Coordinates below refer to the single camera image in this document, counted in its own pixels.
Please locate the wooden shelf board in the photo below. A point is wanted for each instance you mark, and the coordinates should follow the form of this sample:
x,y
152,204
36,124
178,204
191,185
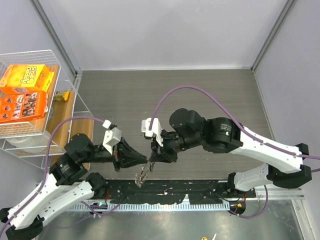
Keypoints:
x,y
73,107

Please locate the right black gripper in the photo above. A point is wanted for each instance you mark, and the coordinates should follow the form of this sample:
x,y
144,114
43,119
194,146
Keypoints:
x,y
162,154

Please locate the white wire basket rack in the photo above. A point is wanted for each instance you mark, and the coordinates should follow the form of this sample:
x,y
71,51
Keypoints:
x,y
14,139

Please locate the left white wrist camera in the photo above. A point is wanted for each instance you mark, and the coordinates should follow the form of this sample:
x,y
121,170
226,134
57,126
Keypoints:
x,y
111,138

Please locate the yellow orange cereal box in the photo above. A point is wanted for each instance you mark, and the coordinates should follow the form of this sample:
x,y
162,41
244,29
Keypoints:
x,y
26,78

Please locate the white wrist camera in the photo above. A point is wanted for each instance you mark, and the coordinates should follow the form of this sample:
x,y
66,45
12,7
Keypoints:
x,y
111,138
152,130

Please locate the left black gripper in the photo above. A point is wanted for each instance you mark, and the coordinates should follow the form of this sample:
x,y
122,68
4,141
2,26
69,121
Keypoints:
x,y
128,156

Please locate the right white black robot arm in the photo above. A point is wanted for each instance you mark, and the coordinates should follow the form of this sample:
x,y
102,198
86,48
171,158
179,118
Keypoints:
x,y
282,165

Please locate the small yellow packet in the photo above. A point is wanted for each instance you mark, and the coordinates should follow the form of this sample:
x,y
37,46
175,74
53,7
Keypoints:
x,y
61,96

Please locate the slotted grey cable duct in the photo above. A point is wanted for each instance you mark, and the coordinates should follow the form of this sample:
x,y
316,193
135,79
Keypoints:
x,y
185,206

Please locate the orange photo printed box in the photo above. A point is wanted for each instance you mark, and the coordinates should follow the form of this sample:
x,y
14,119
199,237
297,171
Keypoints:
x,y
23,107

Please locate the aluminium frame rail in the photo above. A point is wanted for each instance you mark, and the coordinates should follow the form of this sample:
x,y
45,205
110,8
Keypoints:
x,y
285,194

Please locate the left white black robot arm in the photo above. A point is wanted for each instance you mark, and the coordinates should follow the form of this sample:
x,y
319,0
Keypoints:
x,y
55,193

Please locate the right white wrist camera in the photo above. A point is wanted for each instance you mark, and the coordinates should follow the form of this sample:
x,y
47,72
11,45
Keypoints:
x,y
152,130

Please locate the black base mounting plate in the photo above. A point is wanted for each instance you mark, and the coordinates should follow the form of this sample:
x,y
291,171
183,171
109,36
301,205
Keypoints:
x,y
169,192

